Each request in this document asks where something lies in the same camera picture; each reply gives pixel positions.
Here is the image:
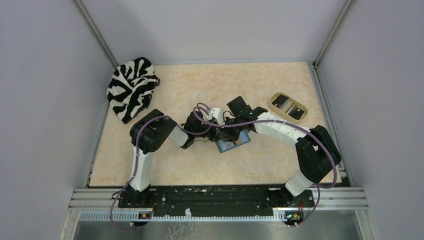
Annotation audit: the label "zebra striped cloth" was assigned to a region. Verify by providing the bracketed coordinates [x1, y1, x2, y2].
[106, 57, 161, 124]

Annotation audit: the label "teal leather card holder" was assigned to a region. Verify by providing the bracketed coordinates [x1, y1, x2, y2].
[215, 130, 251, 154]

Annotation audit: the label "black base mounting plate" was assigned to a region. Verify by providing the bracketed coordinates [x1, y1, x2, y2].
[117, 184, 316, 217]

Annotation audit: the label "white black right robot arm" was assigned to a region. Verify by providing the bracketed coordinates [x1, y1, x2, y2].
[208, 96, 342, 206]

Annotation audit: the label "cards in tray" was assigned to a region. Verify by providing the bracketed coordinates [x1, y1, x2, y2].
[271, 95, 305, 120]

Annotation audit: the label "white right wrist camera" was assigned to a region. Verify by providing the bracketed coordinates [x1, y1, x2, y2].
[208, 107, 225, 125]

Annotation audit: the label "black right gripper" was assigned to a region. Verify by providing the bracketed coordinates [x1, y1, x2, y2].
[217, 115, 245, 142]

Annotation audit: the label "aluminium frame rail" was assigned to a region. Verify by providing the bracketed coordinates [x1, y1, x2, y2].
[68, 187, 369, 223]

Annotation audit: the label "beige card tray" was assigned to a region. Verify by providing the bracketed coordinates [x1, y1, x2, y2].
[267, 92, 309, 124]

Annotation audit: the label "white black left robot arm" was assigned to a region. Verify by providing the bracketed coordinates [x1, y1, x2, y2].
[120, 109, 218, 207]

